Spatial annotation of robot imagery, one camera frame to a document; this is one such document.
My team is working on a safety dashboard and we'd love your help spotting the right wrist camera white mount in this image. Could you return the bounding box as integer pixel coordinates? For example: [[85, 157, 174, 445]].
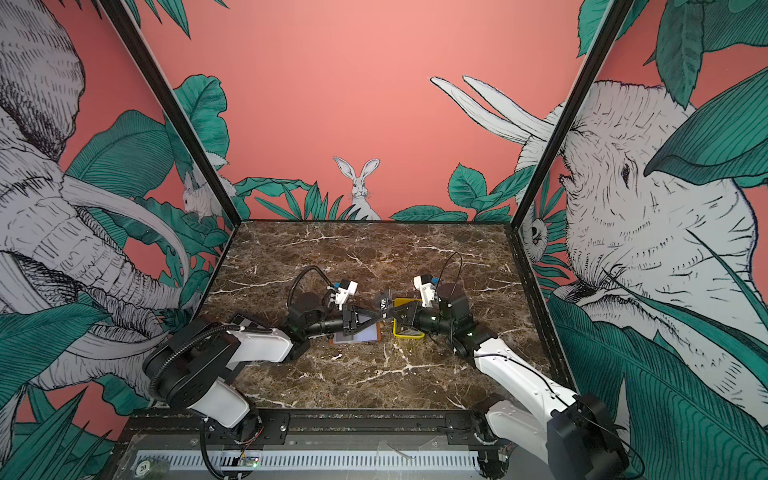
[[413, 274, 437, 308]]

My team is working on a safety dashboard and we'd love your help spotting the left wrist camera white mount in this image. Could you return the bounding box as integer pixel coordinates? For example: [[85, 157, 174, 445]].
[[331, 280, 358, 311]]

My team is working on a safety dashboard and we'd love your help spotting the black front mounting rail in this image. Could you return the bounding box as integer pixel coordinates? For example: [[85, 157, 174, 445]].
[[197, 407, 601, 448]]

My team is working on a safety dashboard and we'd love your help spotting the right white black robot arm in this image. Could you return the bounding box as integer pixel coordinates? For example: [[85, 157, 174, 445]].
[[378, 283, 630, 479]]

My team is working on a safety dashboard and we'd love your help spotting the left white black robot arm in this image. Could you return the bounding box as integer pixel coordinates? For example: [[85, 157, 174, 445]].
[[142, 290, 382, 429]]

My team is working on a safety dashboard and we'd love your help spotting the white slotted cable duct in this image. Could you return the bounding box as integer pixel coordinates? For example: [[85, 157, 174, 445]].
[[130, 450, 480, 477]]

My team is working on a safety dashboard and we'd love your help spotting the yellow plastic card tray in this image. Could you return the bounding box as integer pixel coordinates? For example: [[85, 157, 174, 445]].
[[393, 298, 425, 340]]

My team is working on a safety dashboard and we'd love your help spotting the brown leather card holder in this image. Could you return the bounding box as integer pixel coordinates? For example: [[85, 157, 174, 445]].
[[331, 322, 382, 345]]

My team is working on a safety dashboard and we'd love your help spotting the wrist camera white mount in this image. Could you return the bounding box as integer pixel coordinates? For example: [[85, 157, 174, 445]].
[[413, 274, 437, 308], [331, 280, 358, 311]]

